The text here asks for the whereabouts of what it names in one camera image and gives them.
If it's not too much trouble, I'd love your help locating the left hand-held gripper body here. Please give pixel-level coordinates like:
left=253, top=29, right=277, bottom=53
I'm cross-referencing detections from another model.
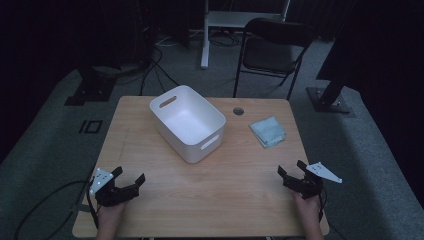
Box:
left=89, top=167, right=140, bottom=208

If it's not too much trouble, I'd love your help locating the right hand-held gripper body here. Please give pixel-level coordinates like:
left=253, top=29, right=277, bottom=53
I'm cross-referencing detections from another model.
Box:
left=282, top=162, right=343, bottom=200

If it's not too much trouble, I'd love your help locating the light blue textured cloth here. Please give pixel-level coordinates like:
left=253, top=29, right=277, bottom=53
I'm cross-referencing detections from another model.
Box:
left=249, top=115, right=287, bottom=149

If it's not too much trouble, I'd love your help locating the white plastic storage bin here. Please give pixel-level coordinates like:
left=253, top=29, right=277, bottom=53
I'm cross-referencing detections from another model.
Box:
left=148, top=84, right=228, bottom=164

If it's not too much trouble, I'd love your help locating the person's left hand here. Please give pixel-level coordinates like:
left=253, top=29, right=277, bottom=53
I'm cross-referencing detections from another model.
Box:
left=95, top=200, right=129, bottom=234

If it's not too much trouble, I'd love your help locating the person's right hand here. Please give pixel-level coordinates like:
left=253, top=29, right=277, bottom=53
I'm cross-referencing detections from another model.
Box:
left=292, top=192, right=323, bottom=231

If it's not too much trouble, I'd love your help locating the black metal stand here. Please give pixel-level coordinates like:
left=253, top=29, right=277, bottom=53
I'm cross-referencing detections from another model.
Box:
left=306, top=29, right=374, bottom=115
left=64, top=63, right=118, bottom=107

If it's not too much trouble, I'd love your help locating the dark equipment box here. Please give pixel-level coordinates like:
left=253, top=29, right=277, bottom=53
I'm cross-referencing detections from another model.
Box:
left=159, top=0, right=203, bottom=46

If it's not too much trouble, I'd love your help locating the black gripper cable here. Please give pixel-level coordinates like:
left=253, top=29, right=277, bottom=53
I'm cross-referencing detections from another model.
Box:
left=317, top=186, right=328, bottom=224
left=13, top=179, right=100, bottom=240

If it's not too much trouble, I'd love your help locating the black floor cable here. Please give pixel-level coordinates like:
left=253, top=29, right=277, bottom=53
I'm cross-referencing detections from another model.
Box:
left=139, top=46, right=181, bottom=97

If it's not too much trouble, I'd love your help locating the white floor cable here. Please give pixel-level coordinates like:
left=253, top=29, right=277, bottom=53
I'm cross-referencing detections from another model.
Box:
left=154, top=34, right=181, bottom=48

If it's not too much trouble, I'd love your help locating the black cable tangle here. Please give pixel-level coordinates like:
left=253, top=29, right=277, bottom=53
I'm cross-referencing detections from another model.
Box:
left=188, top=29, right=243, bottom=48

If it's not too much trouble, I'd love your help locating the white metal desk frame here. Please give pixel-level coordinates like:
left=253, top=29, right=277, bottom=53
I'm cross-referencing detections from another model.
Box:
left=199, top=0, right=291, bottom=70

